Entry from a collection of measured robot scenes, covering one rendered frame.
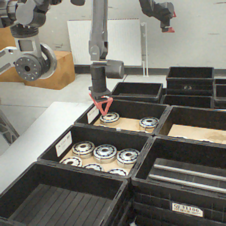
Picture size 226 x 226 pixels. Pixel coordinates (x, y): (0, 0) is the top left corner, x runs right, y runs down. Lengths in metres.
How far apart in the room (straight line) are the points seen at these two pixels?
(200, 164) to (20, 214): 0.72
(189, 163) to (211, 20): 3.11
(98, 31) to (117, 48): 3.24
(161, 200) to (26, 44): 1.01
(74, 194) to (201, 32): 3.40
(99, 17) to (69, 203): 0.69
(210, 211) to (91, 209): 0.41
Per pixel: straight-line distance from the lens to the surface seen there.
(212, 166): 1.38
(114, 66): 1.21
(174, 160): 1.40
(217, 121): 1.61
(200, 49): 4.43
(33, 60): 1.68
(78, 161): 1.39
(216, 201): 1.11
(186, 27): 4.36
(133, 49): 4.41
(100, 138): 1.48
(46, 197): 1.29
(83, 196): 1.26
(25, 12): 1.33
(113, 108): 1.74
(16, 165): 1.74
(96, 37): 1.22
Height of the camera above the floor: 1.66
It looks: 28 degrees down
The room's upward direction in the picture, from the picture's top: 5 degrees counter-clockwise
